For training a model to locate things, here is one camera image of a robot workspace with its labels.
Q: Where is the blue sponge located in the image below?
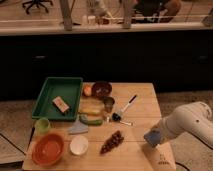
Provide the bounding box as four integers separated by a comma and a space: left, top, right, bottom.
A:
144, 130, 161, 148

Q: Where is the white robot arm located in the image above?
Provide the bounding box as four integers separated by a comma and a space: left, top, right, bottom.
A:
150, 101, 213, 150

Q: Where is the metal cup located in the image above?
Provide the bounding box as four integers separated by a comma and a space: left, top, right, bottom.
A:
103, 97, 115, 113

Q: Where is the light green cup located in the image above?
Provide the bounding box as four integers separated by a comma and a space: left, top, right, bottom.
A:
35, 117, 50, 134

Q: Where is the dark red bowl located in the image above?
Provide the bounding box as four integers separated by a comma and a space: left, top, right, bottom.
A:
92, 81, 112, 98

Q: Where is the orange fruit toy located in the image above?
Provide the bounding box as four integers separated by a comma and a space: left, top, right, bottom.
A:
83, 85, 92, 97

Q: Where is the yellow corn toy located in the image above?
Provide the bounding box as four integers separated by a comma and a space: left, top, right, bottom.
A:
78, 108, 101, 116

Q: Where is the black white dish brush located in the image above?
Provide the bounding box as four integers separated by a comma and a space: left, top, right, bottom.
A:
112, 95, 136, 121

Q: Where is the small metal spoon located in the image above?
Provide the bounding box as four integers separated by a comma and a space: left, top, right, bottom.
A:
105, 115, 134, 127

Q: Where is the green cucumber toy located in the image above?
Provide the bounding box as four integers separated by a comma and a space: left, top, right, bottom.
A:
79, 115, 103, 126

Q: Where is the green plastic tray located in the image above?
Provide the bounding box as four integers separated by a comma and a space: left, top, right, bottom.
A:
32, 77, 83, 121

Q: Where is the dark grapes bunch toy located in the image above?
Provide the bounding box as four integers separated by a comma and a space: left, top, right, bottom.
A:
100, 131, 124, 154

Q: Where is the small white bowl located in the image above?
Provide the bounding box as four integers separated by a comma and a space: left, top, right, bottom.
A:
70, 135, 89, 155

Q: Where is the seated person in background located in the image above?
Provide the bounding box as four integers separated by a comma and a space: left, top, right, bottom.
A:
133, 0, 181, 23

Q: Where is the orange plastic bowl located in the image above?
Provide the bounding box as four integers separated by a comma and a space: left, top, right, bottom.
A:
32, 133, 64, 167

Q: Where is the black office chair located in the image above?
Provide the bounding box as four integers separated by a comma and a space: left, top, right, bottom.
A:
22, 0, 53, 14

